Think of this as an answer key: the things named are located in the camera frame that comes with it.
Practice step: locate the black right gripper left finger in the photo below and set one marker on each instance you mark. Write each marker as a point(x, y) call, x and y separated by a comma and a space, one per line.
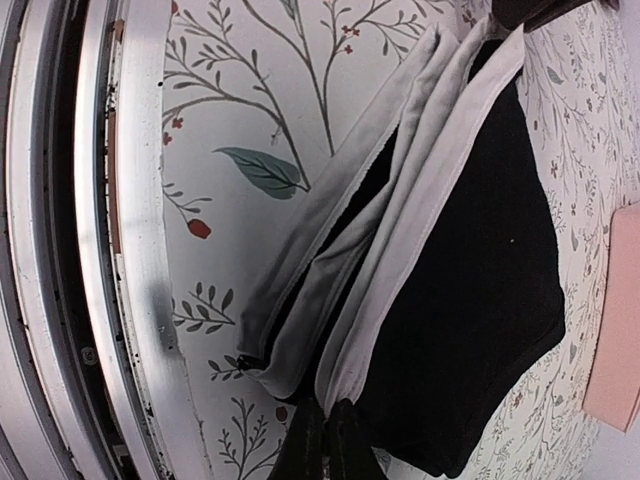
point(301, 453)

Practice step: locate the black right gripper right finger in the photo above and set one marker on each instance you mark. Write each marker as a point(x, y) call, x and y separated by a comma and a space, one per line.
point(350, 456)

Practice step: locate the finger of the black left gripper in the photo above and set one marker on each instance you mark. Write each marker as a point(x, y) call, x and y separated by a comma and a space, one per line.
point(507, 15)

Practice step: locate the black underwear white lettering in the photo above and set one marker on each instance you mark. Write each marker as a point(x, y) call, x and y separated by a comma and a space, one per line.
point(419, 278)

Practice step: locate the pink divided storage box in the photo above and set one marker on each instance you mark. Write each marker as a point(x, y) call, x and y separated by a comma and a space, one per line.
point(612, 394)

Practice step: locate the floral patterned table mat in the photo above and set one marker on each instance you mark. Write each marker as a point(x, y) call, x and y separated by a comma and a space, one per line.
point(258, 98)

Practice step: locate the aluminium front rail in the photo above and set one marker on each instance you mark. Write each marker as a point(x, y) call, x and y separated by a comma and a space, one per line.
point(93, 381)

